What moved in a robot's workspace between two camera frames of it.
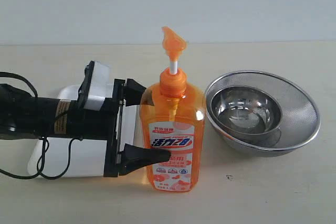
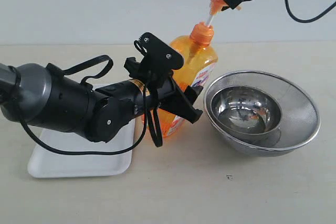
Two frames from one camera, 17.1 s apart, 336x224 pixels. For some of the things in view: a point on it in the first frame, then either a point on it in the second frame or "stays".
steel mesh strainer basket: x=300 y=120 stays
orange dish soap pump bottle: x=170 y=115 to x=199 y=57
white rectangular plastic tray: x=87 y=157 stays
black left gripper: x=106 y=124 to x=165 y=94
